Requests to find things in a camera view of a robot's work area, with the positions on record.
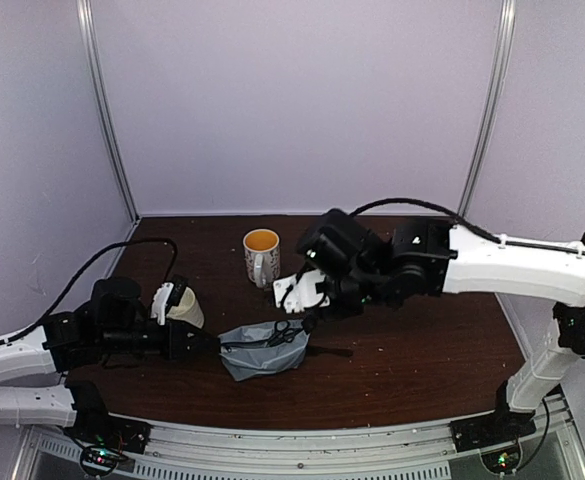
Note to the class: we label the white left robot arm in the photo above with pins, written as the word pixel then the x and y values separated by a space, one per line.
pixel 58 343

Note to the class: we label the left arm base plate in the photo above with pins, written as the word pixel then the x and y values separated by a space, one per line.
pixel 107 443

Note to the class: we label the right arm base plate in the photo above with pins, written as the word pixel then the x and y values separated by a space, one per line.
pixel 496 437

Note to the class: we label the black hair comb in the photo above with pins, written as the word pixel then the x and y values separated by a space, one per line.
pixel 312 350

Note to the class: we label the aluminium corner post right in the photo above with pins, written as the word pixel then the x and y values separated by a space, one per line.
pixel 499 69

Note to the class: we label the aluminium corner post left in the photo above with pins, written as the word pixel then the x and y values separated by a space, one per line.
pixel 89 37

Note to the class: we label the white floral mug yellow inside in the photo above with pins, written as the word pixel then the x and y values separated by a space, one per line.
pixel 262 257

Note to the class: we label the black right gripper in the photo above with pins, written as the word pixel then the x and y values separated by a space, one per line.
pixel 333 298

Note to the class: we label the aluminium table front rail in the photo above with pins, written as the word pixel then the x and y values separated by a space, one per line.
pixel 424 450

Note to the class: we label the aluminium corner post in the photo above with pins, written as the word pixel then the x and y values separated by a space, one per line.
pixel 499 69
pixel 89 37

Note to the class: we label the grey zippered pouch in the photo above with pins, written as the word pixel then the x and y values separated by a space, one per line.
pixel 245 356

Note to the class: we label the thinning scissors black handles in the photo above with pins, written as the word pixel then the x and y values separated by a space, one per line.
pixel 284 331

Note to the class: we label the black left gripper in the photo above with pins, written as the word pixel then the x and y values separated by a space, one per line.
pixel 173 341

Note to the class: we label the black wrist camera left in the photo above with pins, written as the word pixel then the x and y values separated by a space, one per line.
pixel 168 295

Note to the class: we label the plain white mug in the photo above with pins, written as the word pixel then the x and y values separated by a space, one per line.
pixel 188 310

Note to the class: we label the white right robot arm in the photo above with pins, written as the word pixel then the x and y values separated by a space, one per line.
pixel 389 250

